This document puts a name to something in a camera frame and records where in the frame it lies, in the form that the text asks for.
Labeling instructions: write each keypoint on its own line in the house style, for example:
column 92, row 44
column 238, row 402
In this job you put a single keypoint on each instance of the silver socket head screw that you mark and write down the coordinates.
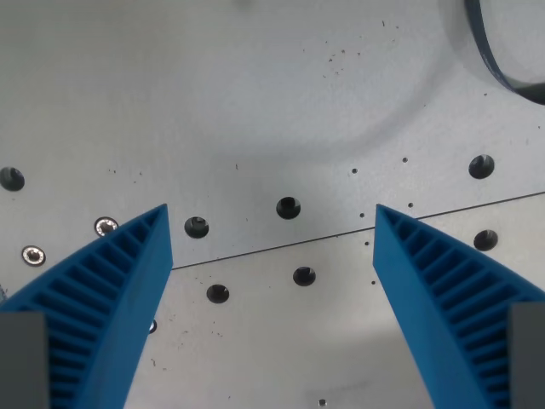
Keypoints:
column 152, row 326
column 105, row 226
column 33, row 255

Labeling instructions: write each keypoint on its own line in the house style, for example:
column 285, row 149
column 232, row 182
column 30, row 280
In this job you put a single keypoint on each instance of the dark blue curved band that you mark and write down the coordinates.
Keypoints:
column 489, row 51

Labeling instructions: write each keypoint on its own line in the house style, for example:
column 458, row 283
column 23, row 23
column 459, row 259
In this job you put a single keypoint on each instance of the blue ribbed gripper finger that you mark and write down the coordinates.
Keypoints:
column 409, row 272
column 127, row 272

